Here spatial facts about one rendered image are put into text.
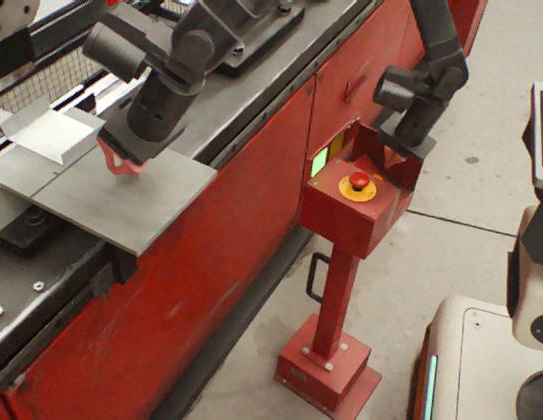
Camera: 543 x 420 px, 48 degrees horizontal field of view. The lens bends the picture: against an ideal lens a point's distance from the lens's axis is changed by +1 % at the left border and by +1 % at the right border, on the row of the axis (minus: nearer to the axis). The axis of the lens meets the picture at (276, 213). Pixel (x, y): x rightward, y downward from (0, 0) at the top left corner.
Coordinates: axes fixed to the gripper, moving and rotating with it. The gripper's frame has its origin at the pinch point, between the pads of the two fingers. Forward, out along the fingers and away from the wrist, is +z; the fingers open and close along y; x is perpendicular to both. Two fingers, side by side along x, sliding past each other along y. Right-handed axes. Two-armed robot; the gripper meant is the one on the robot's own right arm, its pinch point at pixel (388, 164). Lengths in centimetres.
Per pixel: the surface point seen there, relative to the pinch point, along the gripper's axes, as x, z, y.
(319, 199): 15.3, 3.8, 5.8
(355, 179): 11.1, -2.3, 2.6
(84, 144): 50, -16, 33
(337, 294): 8.4, 35.7, -8.2
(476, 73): -174, 84, 6
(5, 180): 61, -14, 36
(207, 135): 24.9, -2.4, 28.0
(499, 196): -99, 73, -33
